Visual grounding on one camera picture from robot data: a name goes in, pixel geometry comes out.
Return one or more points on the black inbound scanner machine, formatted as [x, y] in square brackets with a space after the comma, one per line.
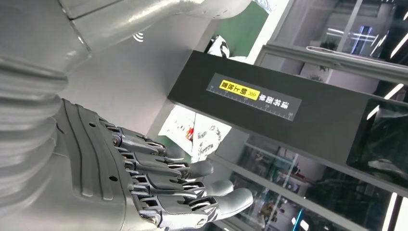
[318, 127]

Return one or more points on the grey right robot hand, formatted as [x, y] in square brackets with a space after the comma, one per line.
[95, 178]

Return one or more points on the ruler label sticker, yellow patch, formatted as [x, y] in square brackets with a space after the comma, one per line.
[255, 95]

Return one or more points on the white parcel bag, black-red print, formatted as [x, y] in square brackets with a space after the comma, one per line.
[204, 137]

